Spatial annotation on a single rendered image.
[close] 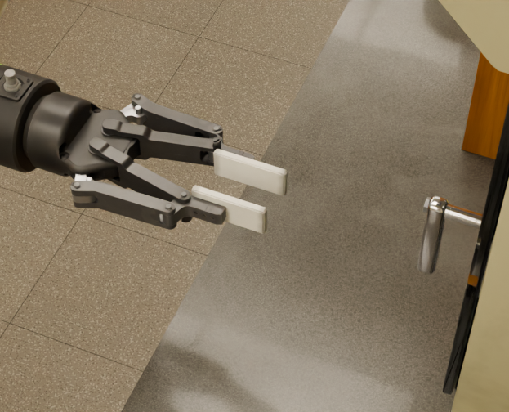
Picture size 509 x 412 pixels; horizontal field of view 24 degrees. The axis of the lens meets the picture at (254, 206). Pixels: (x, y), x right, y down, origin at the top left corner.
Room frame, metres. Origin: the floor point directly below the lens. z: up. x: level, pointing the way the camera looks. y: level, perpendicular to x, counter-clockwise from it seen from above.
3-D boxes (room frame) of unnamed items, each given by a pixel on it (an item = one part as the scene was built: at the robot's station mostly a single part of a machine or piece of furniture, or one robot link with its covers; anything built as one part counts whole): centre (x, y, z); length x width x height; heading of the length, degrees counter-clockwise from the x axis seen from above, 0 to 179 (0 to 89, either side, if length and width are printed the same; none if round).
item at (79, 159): (0.76, 0.16, 1.15); 0.09 x 0.08 x 0.07; 67
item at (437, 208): (0.63, -0.17, 1.17); 0.05 x 0.03 x 0.10; 67
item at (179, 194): (0.71, 0.10, 1.15); 0.11 x 0.01 x 0.04; 54
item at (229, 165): (0.72, 0.00, 1.15); 0.07 x 0.01 x 0.03; 67
